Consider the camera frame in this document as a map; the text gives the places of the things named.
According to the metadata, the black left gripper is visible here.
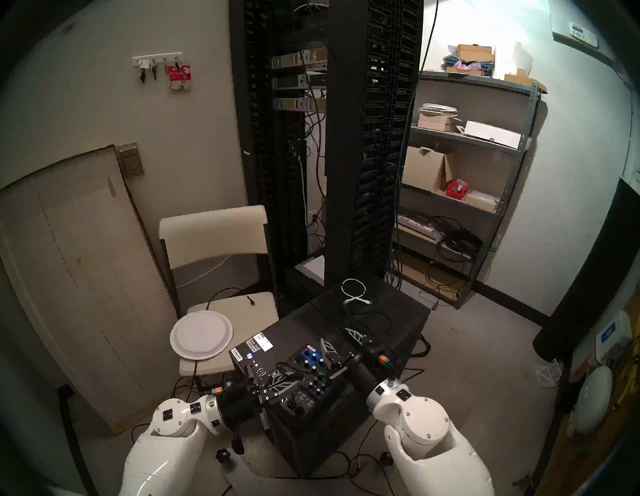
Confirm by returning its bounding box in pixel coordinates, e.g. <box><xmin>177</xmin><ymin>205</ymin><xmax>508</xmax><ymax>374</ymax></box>
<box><xmin>220</xmin><ymin>367</ymin><xmax>301</xmax><ymax>432</ymax></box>

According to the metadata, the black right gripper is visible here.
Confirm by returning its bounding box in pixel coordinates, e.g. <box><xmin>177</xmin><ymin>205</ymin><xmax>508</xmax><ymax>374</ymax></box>
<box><xmin>319</xmin><ymin>327</ymin><xmax>397</xmax><ymax>397</ymax></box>

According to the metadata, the blue and black audio mixer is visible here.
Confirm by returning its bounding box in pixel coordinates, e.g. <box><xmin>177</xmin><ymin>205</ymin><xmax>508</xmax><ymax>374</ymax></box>
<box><xmin>267</xmin><ymin>344</ymin><xmax>351</xmax><ymax>422</ymax></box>

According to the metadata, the black aux cable silver plug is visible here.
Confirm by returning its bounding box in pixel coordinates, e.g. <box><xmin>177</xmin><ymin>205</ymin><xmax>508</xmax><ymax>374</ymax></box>
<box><xmin>307</xmin><ymin>292</ymin><xmax>396</xmax><ymax>361</ymax></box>

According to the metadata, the black computer tower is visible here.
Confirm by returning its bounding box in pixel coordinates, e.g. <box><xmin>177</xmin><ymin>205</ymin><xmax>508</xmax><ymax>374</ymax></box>
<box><xmin>231</xmin><ymin>272</ymin><xmax>432</xmax><ymax>477</ymax></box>

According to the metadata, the grey flat device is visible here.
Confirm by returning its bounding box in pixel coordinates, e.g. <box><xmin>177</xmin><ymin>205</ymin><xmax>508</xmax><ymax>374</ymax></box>
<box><xmin>294</xmin><ymin>254</ymin><xmax>326</xmax><ymax>287</ymax></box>

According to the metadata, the white round plate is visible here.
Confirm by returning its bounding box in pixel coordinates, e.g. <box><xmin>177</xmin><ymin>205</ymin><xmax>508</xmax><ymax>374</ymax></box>
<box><xmin>170</xmin><ymin>310</ymin><xmax>234</xmax><ymax>360</ymax></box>

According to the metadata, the pink and white package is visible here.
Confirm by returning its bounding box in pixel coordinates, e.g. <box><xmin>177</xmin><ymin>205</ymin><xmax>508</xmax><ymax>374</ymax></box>
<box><xmin>397</xmin><ymin>212</ymin><xmax>445</xmax><ymax>241</ymax></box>

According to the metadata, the cream folding chair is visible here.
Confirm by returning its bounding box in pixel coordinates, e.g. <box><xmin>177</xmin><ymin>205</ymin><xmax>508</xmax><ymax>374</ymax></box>
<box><xmin>159</xmin><ymin>205</ymin><xmax>281</xmax><ymax>396</ymax></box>

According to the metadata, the large open cardboard carton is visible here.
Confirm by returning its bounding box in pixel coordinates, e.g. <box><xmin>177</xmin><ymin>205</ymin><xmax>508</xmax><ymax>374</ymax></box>
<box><xmin>401</xmin><ymin>146</ymin><xmax>456</xmax><ymax>193</ymax></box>

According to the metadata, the black server rack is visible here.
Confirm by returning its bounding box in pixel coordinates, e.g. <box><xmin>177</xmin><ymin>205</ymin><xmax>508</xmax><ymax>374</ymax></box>
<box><xmin>229</xmin><ymin>0</ymin><xmax>425</xmax><ymax>303</ymax></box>

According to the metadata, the beige flat box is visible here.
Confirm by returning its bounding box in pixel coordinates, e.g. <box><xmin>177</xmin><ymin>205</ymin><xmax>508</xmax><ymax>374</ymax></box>
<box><xmin>465</xmin><ymin>190</ymin><xmax>501</xmax><ymax>212</ymax></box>

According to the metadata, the black curved bar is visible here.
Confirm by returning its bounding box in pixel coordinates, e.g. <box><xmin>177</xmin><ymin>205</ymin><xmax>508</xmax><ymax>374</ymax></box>
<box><xmin>56</xmin><ymin>384</ymin><xmax>101</xmax><ymax>496</ymax></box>

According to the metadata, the beige leaning board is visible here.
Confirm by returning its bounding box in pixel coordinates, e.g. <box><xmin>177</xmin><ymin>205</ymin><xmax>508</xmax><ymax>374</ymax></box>
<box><xmin>0</xmin><ymin>145</ymin><xmax>182</xmax><ymax>433</ymax></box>

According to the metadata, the grey rack-mounted unit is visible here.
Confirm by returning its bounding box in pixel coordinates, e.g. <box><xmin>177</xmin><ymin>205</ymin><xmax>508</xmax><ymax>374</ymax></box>
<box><xmin>270</xmin><ymin>48</ymin><xmax>328</xmax><ymax>70</ymax></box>
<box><xmin>272</xmin><ymin>97</ymin><xmax>328</xmax><ymax>112</ymax></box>
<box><xmin>272</xmin><ymin>73</ymin><xmax>328</xmax><ymax>91</ymax></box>

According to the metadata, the black leaning panel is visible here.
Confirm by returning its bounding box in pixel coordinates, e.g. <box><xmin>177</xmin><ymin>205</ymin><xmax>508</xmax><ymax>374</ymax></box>
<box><xmin>532</xmin><ymin>177</ymin><xmax>640</xmax><ymax>363</ymax></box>

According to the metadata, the white oval device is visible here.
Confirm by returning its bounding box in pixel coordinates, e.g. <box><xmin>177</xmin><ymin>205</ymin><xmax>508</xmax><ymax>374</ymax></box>
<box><xmin>574</xmin><ymin>365</ymin><xmax>614</xmax><ymax>435</ymax></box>

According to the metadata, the white flat box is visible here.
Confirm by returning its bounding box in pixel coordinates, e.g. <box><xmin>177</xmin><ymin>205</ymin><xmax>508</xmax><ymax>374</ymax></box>
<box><xmin>464</xmin><ymin>120</ymin><xmax>522</xmax><ymax>149</ymax></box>

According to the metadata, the white router blue logo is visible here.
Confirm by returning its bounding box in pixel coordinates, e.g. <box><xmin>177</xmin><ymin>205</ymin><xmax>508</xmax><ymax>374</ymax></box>
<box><xmin>595</xmin><ymin>310</ymin><xmax>633</xmax><ymax>366</ymax></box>

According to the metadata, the brown wooden desk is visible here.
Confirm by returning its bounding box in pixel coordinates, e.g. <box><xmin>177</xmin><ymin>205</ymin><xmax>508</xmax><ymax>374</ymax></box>
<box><xmin>537</xmin><ymin>300</ymin><xmax>640</xmax><ymax>496</ymax></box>

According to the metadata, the grey metal shelf unit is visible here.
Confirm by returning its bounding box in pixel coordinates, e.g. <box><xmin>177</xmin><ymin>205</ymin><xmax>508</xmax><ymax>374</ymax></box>
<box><xmin>389</xmin><ymin>70</ymin><xmax>548</xmax><ymax>311</ymax></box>

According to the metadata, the pile of purple plastic bags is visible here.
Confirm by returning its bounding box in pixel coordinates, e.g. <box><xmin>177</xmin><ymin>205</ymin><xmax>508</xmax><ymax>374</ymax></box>
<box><xmin>442</xmin><ymin>54</ymin><xmax>493</xmax><ymax>76</ymax></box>

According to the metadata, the small open cardboard box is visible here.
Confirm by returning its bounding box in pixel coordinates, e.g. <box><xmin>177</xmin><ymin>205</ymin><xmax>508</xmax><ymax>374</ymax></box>
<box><xmin>504</xmin><ymin>69</ymin><xmax>548</xmax><ymax>94</ymax></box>

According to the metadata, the closed brown cardboard box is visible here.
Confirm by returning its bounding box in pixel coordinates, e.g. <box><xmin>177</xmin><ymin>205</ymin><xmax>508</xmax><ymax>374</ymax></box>
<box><xmin>456</xmin><ymin>44</ymin><xmax>496</xmax><ymax>63</ymax></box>

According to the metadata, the white crumpled bag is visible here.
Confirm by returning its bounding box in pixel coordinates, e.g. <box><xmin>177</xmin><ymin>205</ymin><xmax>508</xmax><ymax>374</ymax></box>
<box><xmin>495</xmin><ymin>41</ymin><xmax>534</xmax><ymax>78</ymax></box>

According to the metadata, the white coiled cable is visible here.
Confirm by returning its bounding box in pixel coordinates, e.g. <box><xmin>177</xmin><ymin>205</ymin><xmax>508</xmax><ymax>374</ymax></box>
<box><xmin>341</xmin><ymin>278</ymin><xmax>374</xmax><ymax>306</ymax></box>

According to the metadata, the thin black cable with plug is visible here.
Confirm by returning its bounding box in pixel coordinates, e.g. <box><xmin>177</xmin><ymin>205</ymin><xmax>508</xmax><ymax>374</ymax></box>
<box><xmin>206</xmin><ymin>287</ymin><xmax>257</xmax><ymax>307</ymax></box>

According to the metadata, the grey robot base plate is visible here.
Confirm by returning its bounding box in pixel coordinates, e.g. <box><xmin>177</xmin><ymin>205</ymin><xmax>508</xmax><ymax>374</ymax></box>
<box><xmin>220</xmin><ymin>447</ymin><xmax>391</xmax><ymax>496</ymax></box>

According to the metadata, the thin white cable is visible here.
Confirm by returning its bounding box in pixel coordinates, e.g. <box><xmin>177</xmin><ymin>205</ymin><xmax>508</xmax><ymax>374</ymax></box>
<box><xmin>176</xmin><ymin>254</ymin><xmax>234</xmax><ymax>290</ymax></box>

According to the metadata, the long blue cable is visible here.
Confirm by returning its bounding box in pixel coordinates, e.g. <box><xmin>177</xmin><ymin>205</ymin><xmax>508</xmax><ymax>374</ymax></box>
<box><xmin>389</xmin><ymin>47</ymin><xmax>426</xmax><ymax>283</ymax></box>

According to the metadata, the coil of black cable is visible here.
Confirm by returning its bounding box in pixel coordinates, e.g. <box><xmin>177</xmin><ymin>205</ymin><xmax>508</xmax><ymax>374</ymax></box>
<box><xmin>432</xmin><ymin>216</ymin><xmax>493</xmax><ymax>261</ymax></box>

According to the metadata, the white lattice bracket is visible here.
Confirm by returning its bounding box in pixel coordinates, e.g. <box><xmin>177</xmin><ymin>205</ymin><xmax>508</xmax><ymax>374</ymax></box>
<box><xmin>534</xmin><ymin>359</ymin><xmax>563</xmax><ymax>388</ymax></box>

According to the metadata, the coil of white cable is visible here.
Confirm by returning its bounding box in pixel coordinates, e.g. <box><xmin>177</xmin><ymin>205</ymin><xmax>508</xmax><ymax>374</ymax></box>
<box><xmin>417</xmin><ymin>103</ymin><xmax>460</xmax><ymax>118</ymax></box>

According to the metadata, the brass wall switch plate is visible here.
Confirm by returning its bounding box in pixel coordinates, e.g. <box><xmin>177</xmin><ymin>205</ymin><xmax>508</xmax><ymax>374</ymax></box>
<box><xmin>116</xmin><ymin>142</ymin><xmax>145</xmax><ymax>178</ymax></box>

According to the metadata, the white wall key rack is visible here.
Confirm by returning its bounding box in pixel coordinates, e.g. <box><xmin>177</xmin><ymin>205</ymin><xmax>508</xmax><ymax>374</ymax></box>
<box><xmin>132</xmin><ymin>52</ymin><xmax>184</xmax><ymax>68</ymax></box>

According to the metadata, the white wall keypad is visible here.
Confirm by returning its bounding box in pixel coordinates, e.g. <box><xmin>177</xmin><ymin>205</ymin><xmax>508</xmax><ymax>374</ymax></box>
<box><xmin>569</xmin><ymin>21</ymin><xmax>599</xmax><ymax>49</ymax></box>

